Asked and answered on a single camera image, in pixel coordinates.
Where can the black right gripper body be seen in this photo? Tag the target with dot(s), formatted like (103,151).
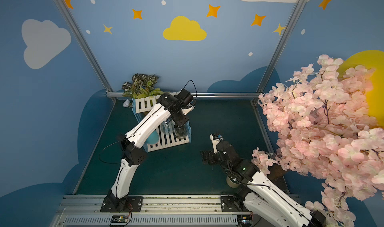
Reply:
(208,157)

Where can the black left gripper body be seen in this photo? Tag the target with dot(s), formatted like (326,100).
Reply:
(180,119)

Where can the dark transparent spray bottle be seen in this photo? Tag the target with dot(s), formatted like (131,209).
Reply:
(182,133)

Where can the blue and white slatted shelf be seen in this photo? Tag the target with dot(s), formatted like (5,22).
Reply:
(165,139)

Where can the clear blue-white spray bottle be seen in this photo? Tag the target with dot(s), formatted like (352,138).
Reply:
(167,127)

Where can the teal pink spray bottle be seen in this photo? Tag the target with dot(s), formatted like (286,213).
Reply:
(154,138)

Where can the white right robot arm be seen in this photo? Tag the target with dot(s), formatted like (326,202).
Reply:
(258,194)

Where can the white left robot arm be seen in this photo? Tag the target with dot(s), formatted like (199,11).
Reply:
(168,106)

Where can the small pot white flowers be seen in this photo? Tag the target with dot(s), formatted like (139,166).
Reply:
(233,181)

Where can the clear vase with daisies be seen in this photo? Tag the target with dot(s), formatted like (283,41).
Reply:
(142,86)

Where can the pink cherry blossom tree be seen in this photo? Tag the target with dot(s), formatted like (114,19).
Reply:
(325,130)

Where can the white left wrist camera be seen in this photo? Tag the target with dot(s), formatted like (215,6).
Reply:
(187,110)

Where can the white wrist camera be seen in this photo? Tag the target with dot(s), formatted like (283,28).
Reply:
(187,110)
(216,139)

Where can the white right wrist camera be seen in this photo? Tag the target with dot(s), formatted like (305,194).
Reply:
(216,139)

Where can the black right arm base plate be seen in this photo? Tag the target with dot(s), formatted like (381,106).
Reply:
(230,203)

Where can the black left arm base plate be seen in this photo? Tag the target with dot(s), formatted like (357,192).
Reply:
(127,204)

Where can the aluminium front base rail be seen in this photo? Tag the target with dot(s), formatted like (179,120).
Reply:
(156,211)

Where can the aluminium left corner post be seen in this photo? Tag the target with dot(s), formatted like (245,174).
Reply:
(73,26)

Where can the aluminium corner post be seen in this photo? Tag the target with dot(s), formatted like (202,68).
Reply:
(73,26)
(292,20)

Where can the aluminium right corner post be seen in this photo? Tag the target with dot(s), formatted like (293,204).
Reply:
(292,20)

